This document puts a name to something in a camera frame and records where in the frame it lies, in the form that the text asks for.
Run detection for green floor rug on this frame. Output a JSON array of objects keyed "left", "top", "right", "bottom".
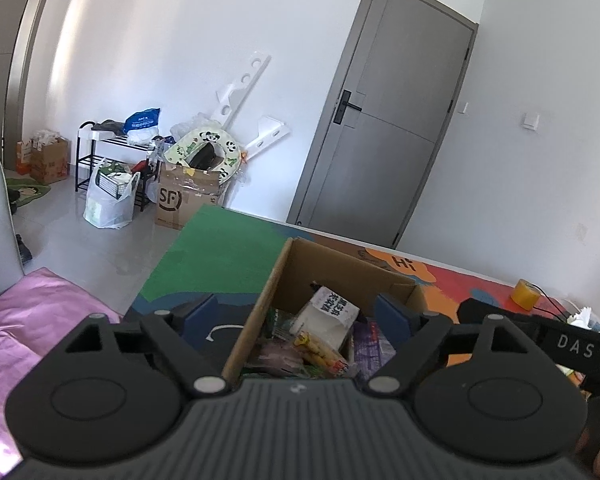
[{"left": 4, "top": 176, "right": 52, "bottom": 207}]

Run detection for purple snack packet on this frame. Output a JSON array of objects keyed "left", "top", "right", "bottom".
[{"left": 352, "top": 320, "right": 398, "bottom": 378}]

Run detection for yellow tape roll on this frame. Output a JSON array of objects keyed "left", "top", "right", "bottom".
[{"left": 511, "top": 278, "right": 538, "bottom": 308}]

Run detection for white packet with black label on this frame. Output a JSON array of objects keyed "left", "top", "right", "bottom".
[{"left": 290, "top": 286, "right": 361, "bottom": 351}]

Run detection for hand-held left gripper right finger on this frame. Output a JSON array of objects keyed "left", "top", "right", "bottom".
[{"left": 363, "top": 293, "right": 542, "bottom": 402}]

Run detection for white plastic shopping bag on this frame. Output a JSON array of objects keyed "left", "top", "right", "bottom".
[{"left": 83, "top": 157, "right": 141, "bottom": 230}]

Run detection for grey door frame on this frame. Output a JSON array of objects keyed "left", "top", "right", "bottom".
[{"left": 0, "top": 0, "right": 63, "bottom": 171}]

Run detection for clear bubble wrap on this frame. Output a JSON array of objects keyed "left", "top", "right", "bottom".
[{"left": 172, "top": 112, "right": 221, "bottom": 141}]

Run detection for printed brown cardboard box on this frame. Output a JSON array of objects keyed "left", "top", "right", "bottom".
[{"left": 30, "top": 136, "right": 71, "bottom": 185}]

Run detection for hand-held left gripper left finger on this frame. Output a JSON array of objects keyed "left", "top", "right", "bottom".
[{"left": 64, "top": 293, "right": 229, "bottom": 402}]

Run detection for pink cloth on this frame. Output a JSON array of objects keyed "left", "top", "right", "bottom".
[{"left": 0, "top": 267, "right": 123, "bottom": 480}]

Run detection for white shelf bracket piece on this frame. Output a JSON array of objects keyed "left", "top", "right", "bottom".
[{"left": 244, "top": 116, "right": 291, "bottom": 158}]

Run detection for white plastic brackets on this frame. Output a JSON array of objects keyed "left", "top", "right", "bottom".
[{"left": 215, "top": 51, "right": 271, "bottom": 128}]

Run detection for pink snack packet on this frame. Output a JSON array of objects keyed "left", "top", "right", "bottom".
[{"left": 252, "top": 342, "right": 306, "bottom": 373}]

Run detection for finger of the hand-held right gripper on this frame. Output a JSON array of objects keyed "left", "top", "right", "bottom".
[{"left": 456, "top": 298, "right": 538, "bottom": 335}]

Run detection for green tissue box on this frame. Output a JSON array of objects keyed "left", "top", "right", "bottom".
[{"left": 565, "top": 306, "right": 600, "bottom": 336}]

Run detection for panda print seat ring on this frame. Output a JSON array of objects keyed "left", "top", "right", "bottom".
[{"left": 164, "top": 127, "right": 242, "bottom": 183}]

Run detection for green white striped snack packet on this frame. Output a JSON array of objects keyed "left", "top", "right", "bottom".
[{"left": 267, "top": 307, "right": 298, "bottom": 341}]

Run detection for large taped cardboard box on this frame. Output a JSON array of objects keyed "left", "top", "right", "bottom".
[{"left": 155, "top": 162, "right": 228, "bottom": 231}]

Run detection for blue plastic bag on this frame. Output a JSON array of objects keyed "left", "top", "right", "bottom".
[{"left": 125, "top": 107, "right": 161, "bottom": 133}]

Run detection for grey door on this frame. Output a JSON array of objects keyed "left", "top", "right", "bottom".
[{"left": 286, "top": 0, "right": 479, "bottom": 250}]

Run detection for colourful printed table mat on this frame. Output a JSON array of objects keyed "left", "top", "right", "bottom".
[{"left": 125, "top": 204, "right": 600, "bottom": 411}]

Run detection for clear packet of snack sticks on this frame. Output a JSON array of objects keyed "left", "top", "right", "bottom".
[{"left": 294, "top": 332, "right": 351, "bottom": 376}]

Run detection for black metal rack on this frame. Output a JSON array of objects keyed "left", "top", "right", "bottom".
[{"left": 76, "top": 121, "right": 156, "bottom": 211}]

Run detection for black door handle lock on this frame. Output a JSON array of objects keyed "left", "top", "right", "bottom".
[{"left": 334, "top": 90, "right": 363, "bottom": 126}]

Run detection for black cable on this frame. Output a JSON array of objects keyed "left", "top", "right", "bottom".
[{"left": 530, "top": 282, "right": 573, "bottom": 318}]

